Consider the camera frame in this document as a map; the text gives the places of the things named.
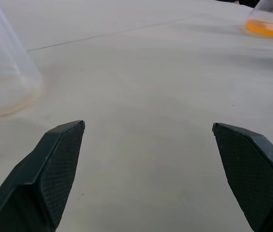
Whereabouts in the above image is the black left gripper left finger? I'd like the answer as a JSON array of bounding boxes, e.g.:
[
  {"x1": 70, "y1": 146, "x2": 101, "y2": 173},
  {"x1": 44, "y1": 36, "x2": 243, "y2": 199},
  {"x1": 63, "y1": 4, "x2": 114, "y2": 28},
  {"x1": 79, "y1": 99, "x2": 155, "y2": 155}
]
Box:
[{"x1": 0, "y1": 120, "x2": 86, "y2": 232}]

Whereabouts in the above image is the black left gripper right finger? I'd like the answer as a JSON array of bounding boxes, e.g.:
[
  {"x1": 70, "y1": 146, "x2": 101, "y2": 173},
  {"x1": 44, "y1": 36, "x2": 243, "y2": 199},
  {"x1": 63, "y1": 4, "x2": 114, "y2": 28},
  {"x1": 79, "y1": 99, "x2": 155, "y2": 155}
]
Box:
[{"x1": 212, "y1": 122, "x2": 273, "y2": 232}]

